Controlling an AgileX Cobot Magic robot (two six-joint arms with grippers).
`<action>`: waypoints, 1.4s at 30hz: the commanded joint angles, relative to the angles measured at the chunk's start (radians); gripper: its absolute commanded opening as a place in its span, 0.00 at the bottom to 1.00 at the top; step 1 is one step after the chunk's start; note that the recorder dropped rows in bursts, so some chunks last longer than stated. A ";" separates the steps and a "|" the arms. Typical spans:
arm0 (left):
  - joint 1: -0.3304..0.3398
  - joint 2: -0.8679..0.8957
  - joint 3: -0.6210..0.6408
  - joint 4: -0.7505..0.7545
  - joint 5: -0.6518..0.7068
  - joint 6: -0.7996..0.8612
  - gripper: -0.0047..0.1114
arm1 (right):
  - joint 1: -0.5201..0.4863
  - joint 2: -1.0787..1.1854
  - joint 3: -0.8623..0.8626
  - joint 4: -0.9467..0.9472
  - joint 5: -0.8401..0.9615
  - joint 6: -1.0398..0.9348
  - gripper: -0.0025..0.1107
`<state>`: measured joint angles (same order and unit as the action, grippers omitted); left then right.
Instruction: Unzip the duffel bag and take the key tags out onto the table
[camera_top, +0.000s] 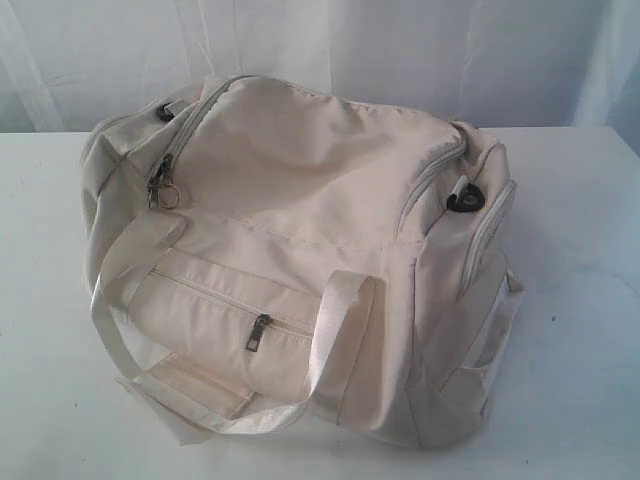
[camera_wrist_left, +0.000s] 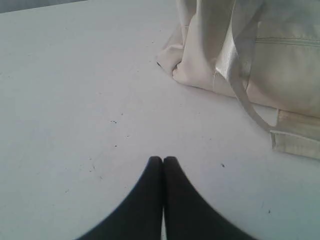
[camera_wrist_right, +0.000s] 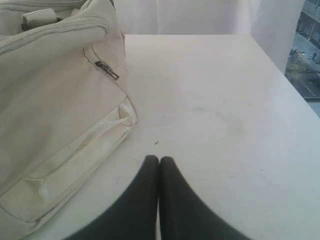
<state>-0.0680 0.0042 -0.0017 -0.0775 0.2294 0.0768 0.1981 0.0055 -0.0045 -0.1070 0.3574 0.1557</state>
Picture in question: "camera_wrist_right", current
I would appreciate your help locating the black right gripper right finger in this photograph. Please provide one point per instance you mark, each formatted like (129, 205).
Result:
(183, 215)

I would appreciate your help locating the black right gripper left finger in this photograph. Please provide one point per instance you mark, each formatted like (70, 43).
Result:
(133, 215)

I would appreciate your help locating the cream fabric duffel bag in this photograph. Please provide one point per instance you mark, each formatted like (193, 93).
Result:
(63, 104)

